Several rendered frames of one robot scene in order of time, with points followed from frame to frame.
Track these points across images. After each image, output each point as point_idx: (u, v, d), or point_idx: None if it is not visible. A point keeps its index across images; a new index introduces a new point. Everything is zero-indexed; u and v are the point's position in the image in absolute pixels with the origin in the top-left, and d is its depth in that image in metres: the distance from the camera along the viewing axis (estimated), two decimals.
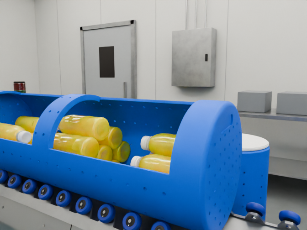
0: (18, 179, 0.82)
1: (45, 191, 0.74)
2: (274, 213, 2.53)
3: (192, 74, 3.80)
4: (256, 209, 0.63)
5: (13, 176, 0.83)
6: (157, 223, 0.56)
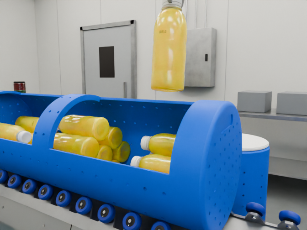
0: (18, 179, 0.82)
1: (45, 191, 0.74)
2: (274, 213, 2.53)
3: (192, 74, 3.80)
4: (256, 209, 0.63)
5: (13, 176, 0.83)
6: (157, 223, 0.56)
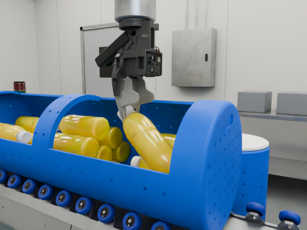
0: (18, 179, 0.82)
1: (45, 192, 0.74)
2: (274, 213, 2.53)
3: (192, 74, 3.80)
4: (256, 209, 0.63)
5: (13, 176, 0.83)
6: (157, 223, 0.56)
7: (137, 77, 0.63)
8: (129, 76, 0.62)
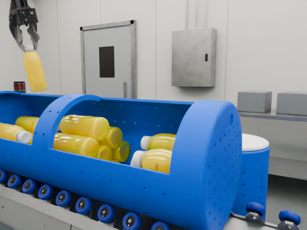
0: (18, 179, 0.82)
1: (45, 192, 0.74)
2: (274, 213, 2.53)
3: (192, 74, 3.80)
4: (256, 209, 0.63)
5: (13, 176, 0.83)
6: (157, 223, 0.56)
7: (30, 25, 1.05)
8: (25, 25, 1.05)
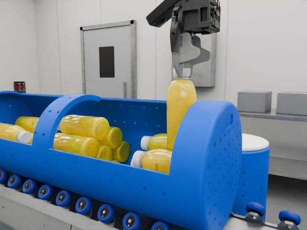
0: (18, 179, 0.82)
1: (45, 192, 0.74)
2: (274, 213, 2.53)
3: (192, 74, 3.80)
4: (256, 209, 0.63)
5: (13, 176, 0.83)
6: (157, 223, 0.56)
7: (191, 35, 0.60)
8: None
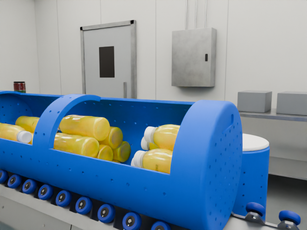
0: (18, 180, 0.82)
1: (45, 192, 0.74)
2: (274, 213, 2.53)
3: (192, 74, 3.80)
4: (256, 209, 0.63)
5: (13, 176, 0.83)
6: (157, 223, 0.56)
7: None
8: None
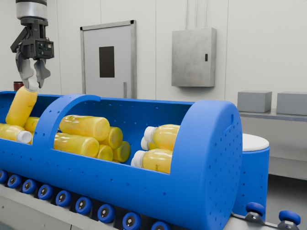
0: (18, 180, 0.82)
1: (45, 192, 0.74)
2: (274, 213, 2.53)
3: (192, 74, 3.80)
4: (256, 209, 0.63)
5: (13, 176, 0.83)
6: (157, 223, 0.56)
7: (39, 60, 0.89)
8: (33, 59, 0.88)
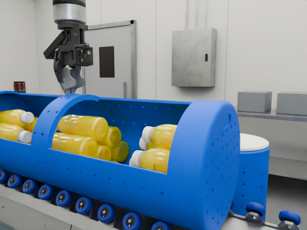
0: (19, 178, 0.82)
1: (46, 191, 0.74)
2: (274, 213, 2.53)
3: (192, 74, 3.80)
4: (256, 209, 0.63)
5: (13, 176, 0.83)
6: (156, 224, 0.56)
7: (74, 67, 0.80)
8: (69, 65, 0.80)
